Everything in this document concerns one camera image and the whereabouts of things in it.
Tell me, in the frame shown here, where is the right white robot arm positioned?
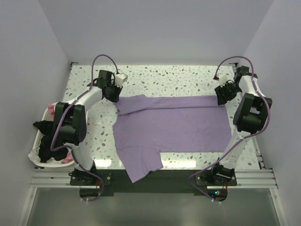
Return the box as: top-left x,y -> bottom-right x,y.
208,66 -> 272,185

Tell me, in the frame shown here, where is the black garment in basket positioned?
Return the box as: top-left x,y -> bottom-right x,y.
33,121 -> 68,163

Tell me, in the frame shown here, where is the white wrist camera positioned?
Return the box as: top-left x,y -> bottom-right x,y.
213,75 -> 228,87
114,73 -> 128,88

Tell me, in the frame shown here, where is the pink garment in basket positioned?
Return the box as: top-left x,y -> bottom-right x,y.
48,104 -> 73,164

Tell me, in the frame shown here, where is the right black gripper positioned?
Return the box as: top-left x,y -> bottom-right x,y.
214,81 -> 242,105

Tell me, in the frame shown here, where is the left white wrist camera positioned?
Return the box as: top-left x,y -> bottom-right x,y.
114,73 -> 128,88

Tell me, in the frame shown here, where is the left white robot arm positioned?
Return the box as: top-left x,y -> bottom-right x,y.
50,70 -> 128,185

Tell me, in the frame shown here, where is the purple t shirt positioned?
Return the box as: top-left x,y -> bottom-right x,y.
113,95 -> 232,182

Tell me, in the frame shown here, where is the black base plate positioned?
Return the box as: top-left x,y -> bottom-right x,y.
69,169 -> 237,198

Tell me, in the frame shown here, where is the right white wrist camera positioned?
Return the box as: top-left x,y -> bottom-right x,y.
213,75 -> 228,87

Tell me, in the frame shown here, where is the white laundry basket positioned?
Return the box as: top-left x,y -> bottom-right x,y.
28,102 -> 87,168

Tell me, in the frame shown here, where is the aluminium rail frame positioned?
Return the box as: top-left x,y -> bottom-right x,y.
17,62 -> 286,226

